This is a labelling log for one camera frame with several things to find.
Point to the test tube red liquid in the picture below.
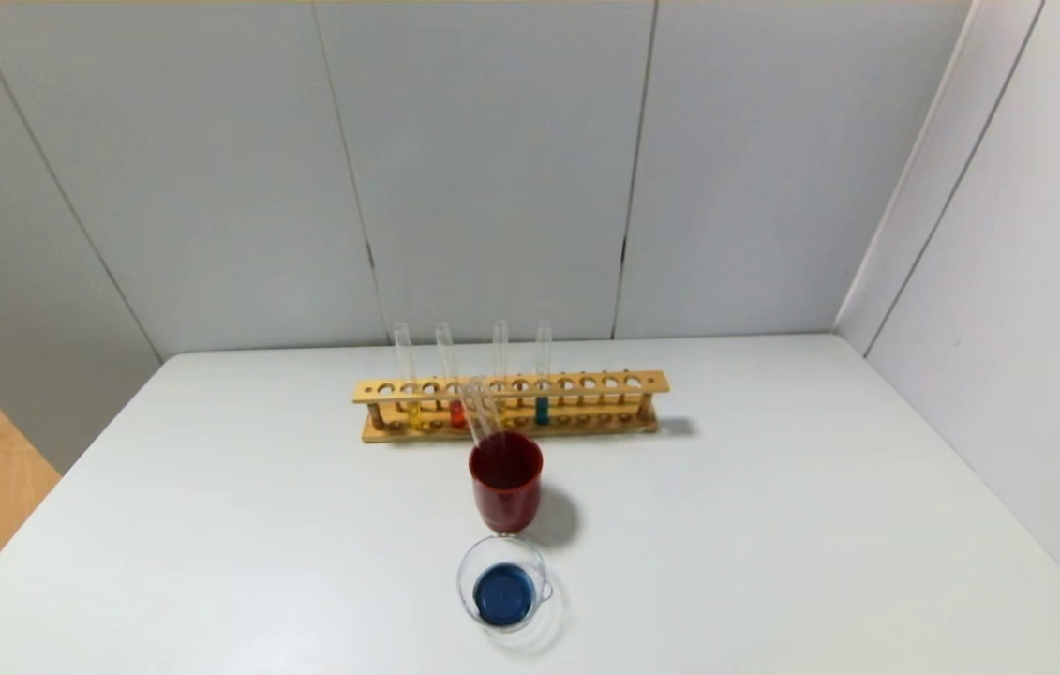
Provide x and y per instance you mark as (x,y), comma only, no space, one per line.
(490,412)
(455,415)

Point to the test tube blue liquid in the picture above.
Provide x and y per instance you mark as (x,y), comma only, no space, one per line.
(474,417)
(542,411)

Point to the test tube yellow liquid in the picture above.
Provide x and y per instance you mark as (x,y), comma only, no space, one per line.
(499,361)
(414,415)

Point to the wooden test tube rack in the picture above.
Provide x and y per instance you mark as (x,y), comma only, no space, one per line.
(511,386)

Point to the red plastic cup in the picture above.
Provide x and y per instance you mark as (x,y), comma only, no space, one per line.
(505,506)

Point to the clear glass dish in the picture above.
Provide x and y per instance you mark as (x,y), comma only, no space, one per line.
(503,595)

